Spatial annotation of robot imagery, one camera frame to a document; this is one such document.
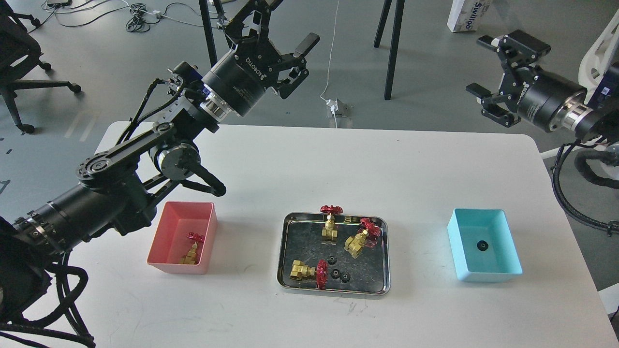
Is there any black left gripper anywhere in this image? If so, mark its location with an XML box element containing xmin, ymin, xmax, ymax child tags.
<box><xmin>201</xmin><ymin>0</ymin><xmax>320</xmax><ymax>117</ymax></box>

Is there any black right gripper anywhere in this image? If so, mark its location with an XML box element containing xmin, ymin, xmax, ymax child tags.
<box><xmin>466</xmin><ymin>29</ymin><xmax>593</xmax><ymax>133</ymax></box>

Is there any brass valve red handle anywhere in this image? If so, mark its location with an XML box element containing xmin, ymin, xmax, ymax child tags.
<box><xmin>179</xmin><ymin>232</ymin><xmax>205</xmax><ymax>265</ymax></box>

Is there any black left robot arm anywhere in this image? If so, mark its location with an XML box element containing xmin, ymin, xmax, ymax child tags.
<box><xmin>1</xmin><ymin>0</ymin><xmax>319</xmax><ymax>348</ymax></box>

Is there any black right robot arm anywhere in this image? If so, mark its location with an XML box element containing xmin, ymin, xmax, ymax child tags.
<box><xmin>466</xmin><ymin>29</ymin><xmax>618</xmax><ymax>236</ymax></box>

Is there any white cardboard box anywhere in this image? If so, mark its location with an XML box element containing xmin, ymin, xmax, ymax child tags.
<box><xmin>447</xmin><ymin>0</ymin><xmax>493</xmax><ymax>33</ymax></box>

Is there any light blue plastic box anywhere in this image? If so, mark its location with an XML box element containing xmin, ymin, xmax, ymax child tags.
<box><xmin>447</xmin><ymin>208</ymin><xmax>523</xmax><ymax>283</ymax></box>

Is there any brass valve top centre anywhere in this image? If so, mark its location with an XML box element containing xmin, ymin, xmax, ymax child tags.
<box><xmin>320</xmin><ymin>205</ymin><xmax>343</xmax><ymax>245</ymax></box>

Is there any pink plastic box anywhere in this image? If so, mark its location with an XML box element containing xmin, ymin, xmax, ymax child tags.
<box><xmin>147</xmin><ymin>201</ymin><xmax>218</xmax><ymax>275</ymax></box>

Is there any brass valve tilted right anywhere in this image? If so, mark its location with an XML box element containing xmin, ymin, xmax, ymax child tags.
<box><xmin>343</xmin><ymin>217</ymin><xmax>382</xmax><ymax>259</ymax></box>

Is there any brass valve bottom left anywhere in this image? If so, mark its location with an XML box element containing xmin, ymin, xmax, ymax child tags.
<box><xmin>290</xmin><ymin>259</ymin><xmax>328</xmax><ymax>290</ymax></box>

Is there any black table leg left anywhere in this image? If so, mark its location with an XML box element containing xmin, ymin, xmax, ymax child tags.
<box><xmin>198</xmin><ymin>0</ymin><xmax>229</xmax><ymax>67</ymax></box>

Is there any black table leg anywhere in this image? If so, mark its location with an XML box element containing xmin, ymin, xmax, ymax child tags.
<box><xmin>373</xmin><ymin>0</ymin><xmax>405</xmax><ymax>101</ymax></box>
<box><xmin>198</xmin><ymin>0</ymin><xmax>229</xmax><ymax>67</ymax></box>

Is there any white power adapter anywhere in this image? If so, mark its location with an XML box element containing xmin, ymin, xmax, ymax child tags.
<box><xmin>325</xmin><ymin>99</ymin><xmax>350</xmax><ymax>117</ymax></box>

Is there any black table leg right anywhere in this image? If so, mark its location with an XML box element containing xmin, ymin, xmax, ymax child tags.
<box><xmin>373</xmin><ymin>0</ymin><xmax>405</xmax><ymax>101</ymax></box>

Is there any metal tray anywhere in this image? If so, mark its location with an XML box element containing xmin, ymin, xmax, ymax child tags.
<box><xmin>277</xmin><ymin>212</ymin><xmax>391</xmax><ymax>295</ymax></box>

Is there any black office chair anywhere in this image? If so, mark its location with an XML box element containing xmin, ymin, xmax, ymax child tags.
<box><xmin>0</xmin><ymin>14</ymin><xmax>81</xmax><ymax>134</ymax></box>

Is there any white cable on floor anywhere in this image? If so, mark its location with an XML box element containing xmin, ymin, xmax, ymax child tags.
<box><xmin>320</xmin><ymin>0</ymin><xmax>341</xmax><ymax>129</ymax></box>

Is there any black cable bundle floor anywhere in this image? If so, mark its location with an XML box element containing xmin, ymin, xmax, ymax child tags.
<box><xmin>125</xmin><ymin>3</ymin><xmax>150</xmax><ymax>33</ymax></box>

